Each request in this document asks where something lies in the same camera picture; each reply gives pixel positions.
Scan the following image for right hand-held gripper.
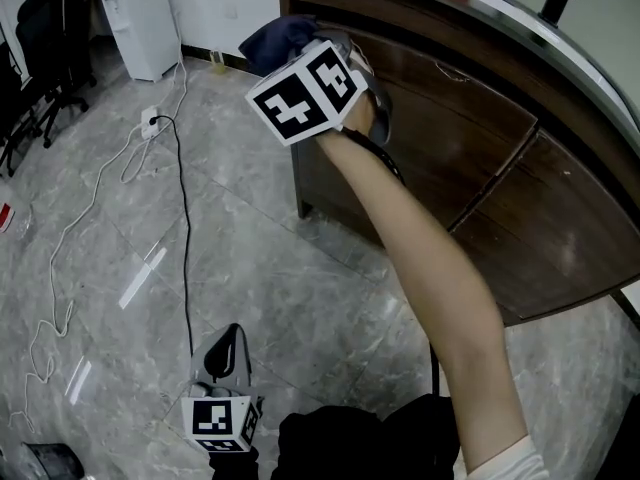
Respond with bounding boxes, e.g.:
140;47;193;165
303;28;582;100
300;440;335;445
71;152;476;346
244;28;394;148

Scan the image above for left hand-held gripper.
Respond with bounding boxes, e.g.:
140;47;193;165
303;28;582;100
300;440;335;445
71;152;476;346
180;322;265;454

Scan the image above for dark blue cloth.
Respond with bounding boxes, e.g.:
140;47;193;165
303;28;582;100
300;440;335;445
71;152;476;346
238;15;322;77

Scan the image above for dark wooden vanity cabinet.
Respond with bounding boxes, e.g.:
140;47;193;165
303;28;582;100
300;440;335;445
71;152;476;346
277;0;640;327

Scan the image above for person's left forearm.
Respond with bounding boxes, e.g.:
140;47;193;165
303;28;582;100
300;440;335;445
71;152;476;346
208;446;262;480

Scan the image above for person's right forearm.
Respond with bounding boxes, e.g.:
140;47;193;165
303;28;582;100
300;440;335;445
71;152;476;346
314;126;532;475

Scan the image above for person's right hand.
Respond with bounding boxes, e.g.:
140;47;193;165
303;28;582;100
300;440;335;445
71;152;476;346
343;42;378;136

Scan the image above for person's black trousers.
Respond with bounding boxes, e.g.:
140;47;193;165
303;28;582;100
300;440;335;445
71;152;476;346
269;392;462;480

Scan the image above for white water dispenser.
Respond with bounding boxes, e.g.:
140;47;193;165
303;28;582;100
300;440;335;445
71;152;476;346
97;0;182;84

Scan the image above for black mesh bin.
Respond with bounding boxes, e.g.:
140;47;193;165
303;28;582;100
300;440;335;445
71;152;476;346
22;441;84;480

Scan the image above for white power strip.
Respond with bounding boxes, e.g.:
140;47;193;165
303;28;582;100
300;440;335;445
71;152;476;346
140;106;163;141

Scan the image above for black office chair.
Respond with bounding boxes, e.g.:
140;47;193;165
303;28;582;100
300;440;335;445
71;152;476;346
0;42;42;177
14;0;99;150

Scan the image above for person's white printed shirt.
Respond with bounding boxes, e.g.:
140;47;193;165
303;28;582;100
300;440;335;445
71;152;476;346
464;435;551;480

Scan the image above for black power cable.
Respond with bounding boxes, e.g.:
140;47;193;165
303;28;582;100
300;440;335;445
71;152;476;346
149;114;197;358

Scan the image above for white power cable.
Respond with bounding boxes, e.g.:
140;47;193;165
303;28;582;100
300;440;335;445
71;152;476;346
7;12;189;435

